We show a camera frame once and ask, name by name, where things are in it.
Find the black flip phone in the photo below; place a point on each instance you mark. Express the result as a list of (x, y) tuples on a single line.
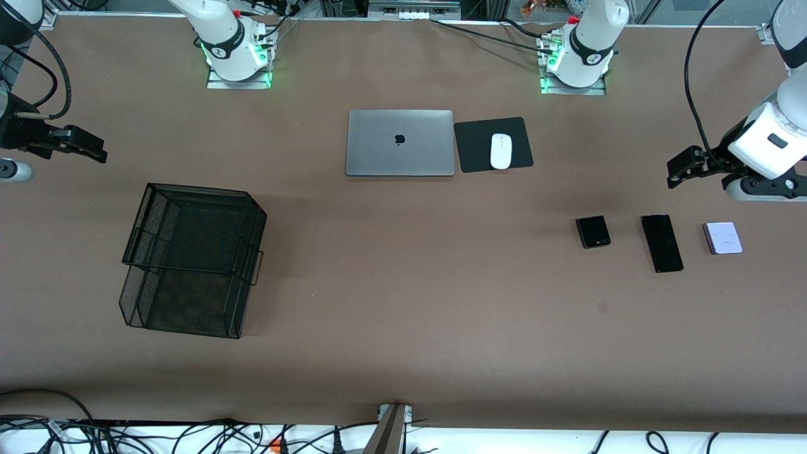
[(593, 232)]

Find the silver corner bracket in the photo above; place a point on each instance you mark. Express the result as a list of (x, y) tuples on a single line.
[(769, 33), (47, 20)]

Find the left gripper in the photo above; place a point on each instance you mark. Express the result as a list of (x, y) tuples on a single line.
[(722, 149)]

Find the lavender flip phone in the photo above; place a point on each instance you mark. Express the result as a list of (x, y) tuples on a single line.
[(723, 238)]

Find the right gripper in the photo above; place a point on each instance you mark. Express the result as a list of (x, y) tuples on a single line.
[(14, 130)]

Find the grey closed laptop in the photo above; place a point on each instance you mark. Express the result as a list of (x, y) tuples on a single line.
[(400, 142)]

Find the black slab smartphone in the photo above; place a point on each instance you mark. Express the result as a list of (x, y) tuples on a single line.
[(662, 243)]

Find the white power strip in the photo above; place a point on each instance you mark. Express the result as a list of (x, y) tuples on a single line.
[(413, 14)]

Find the white computer mouse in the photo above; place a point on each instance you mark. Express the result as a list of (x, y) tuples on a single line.
[(500, 151)]

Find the grey metal camera stand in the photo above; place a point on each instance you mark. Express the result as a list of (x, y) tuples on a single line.
[(388, 432)]

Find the black mouse pad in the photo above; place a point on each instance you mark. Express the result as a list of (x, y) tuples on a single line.
[(473, 148)]

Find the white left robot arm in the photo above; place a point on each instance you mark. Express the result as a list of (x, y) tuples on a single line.
[(589, 38)]

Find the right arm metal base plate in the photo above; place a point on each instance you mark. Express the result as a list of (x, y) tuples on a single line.
[(239, 84)]

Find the black mesh desk tray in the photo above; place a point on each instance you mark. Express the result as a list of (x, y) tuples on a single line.
[(189, 252)]

